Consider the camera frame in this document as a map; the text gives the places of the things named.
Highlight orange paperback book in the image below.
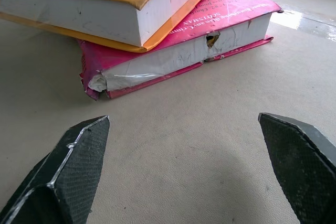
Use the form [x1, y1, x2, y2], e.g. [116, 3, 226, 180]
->
[0, 0, 226, 52]

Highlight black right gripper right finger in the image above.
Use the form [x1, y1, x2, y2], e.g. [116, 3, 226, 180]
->
[258, 112, 336, 224]

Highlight pink paperback book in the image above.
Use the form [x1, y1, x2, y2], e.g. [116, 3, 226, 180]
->
[77, 0, 285, 101]

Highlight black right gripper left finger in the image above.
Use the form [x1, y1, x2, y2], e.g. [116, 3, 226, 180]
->
[0, 115, 110, 224]

